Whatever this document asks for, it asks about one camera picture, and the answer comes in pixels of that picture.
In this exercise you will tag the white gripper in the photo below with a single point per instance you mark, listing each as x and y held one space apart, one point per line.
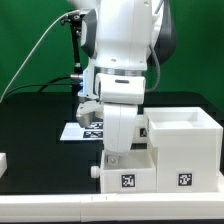
118 130

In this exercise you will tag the white front drawer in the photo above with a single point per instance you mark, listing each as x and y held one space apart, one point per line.
135 173

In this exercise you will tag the white drawer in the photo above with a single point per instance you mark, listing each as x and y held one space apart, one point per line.
140 133
135 173

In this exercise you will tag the white drawer cabinet box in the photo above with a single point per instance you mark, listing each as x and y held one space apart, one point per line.
185 144

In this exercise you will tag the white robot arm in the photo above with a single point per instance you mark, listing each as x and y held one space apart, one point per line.
122 39

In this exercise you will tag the white left fence block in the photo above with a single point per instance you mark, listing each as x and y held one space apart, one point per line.
3 164

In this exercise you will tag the white front fence rail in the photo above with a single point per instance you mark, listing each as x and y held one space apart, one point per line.
111 207

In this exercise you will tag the white fence rail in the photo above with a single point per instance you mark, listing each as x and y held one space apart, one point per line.
220 183
111 207

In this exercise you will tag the white marker base plate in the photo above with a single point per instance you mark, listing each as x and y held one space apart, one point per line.
73 132

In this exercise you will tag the white right fence rail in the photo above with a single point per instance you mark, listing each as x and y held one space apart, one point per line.
220 183

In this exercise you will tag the black camera stand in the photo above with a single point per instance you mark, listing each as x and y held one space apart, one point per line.
75 21

